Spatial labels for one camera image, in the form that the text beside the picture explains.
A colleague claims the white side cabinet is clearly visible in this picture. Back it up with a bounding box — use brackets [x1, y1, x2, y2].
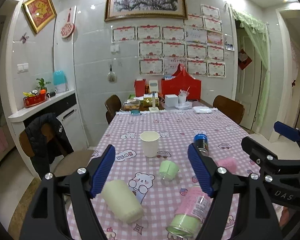
[8, 89, 90, 178]

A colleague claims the pink and green bottle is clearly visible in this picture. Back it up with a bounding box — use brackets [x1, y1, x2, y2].
[165, 185, 214, 239]

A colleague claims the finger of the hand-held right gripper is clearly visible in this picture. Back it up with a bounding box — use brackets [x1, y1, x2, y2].
[274, 121, 300, 143]
[241, 136, 300, 180]

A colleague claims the blue and white humidifier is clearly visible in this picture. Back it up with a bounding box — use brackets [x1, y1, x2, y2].
[53, 70, 67, 93]

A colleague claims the black jacket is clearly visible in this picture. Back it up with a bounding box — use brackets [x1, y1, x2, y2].
[24, 113, 75, 173]

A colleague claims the white square box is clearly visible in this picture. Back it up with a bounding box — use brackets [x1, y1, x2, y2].
[165, 94, 179, 107]

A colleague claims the small potted plant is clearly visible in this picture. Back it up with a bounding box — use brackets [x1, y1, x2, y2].
[36, 78, 52, 95]

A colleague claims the red diamond door ornament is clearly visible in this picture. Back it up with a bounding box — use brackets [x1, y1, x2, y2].
[238, 49, 253, 70]

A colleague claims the round red wall ornament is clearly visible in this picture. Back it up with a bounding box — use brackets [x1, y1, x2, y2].
[61, 7, 75, 39]

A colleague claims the white plastic bag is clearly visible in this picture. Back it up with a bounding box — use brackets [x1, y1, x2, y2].
[192, 106, 217, 114]

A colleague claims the red gift bag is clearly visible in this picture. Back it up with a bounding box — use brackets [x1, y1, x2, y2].
[161, 64, 202, 102]

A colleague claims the white stand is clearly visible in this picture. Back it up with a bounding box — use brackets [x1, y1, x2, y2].
[149, 92, 160, 112]

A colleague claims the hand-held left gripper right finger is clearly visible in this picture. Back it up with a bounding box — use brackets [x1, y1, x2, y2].
[187, 143, 283, 240]

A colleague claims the red tray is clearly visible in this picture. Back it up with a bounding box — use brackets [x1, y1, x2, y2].
[23, 95, 48, 108]

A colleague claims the gold framed red picture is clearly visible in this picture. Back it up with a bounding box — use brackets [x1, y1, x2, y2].
[22, 0, 57, 34]

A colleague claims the green lace curtain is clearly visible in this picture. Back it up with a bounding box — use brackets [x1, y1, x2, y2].
[229, 4, 270, 114]

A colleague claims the cream plastic cup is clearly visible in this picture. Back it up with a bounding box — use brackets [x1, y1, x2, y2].
[101, 179, 144, 224]

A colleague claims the white paper cup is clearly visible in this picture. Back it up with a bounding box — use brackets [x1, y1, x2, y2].
[139, 131, 160, 158]

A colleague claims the hanging wall hook item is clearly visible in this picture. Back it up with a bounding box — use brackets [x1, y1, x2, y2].
[108, 64, 116, 82]

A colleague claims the white door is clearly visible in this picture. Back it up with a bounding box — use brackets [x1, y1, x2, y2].
[235, 34, 262, 133]

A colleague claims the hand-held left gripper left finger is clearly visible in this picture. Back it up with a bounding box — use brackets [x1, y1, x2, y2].
[20, 144, 116, 240]

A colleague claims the framed blossom painting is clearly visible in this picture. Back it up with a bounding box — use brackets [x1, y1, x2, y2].
[104, 0, 188, 22]

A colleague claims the small green cup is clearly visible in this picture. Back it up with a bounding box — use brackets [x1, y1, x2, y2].
[159, 160, 180, 182]

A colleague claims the gold box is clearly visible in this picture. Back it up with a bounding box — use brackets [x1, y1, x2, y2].
[139, 97, 154, 107]

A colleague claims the wooden chair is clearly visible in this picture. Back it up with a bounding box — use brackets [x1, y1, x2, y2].
[104, 94, 122, 125]
[212, 95, 246, 125]
[18, 122, 98, 179]

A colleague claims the small red box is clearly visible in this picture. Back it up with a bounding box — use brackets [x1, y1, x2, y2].
[134, 79, 146, 97]

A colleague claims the pink sponge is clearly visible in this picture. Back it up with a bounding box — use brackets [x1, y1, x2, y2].
[216, 156, 238, 173]

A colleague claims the blue can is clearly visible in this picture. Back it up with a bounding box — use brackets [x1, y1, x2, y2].
[193, 134, 210, 157]

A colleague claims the pink checked tablecloth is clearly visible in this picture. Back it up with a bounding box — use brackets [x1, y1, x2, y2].
[65, 109, 287, 240]

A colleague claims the clear cup with straws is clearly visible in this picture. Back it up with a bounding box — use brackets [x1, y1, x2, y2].
[178, 86, 191, 104]

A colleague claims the group of wall certificates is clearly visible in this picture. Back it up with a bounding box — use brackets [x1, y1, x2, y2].
[111, 4, 227, 78]

